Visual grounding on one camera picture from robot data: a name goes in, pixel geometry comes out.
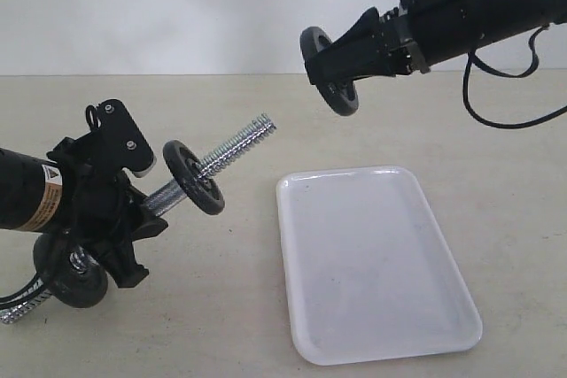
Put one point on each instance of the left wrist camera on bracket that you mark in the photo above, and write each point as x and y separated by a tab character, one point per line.
121	134

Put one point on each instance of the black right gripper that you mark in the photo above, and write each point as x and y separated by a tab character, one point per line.
378	44

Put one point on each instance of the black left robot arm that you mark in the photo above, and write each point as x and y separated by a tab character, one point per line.
31	191

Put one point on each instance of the chrome spinlock collar nut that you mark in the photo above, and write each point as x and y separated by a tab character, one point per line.
80	261

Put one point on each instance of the black weight plate end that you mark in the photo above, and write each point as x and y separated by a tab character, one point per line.
183	165

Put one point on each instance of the black weight plate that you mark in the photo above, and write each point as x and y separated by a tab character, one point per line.
341	97
75	280

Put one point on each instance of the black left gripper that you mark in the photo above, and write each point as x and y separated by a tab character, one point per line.
100	208

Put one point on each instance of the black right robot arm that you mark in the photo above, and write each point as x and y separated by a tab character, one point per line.
418	34

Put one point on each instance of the chrome threaded dumbbell bar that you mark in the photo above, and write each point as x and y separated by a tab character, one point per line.
21	302

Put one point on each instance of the white rectangular plastic tray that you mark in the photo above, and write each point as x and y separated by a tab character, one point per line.
368	273

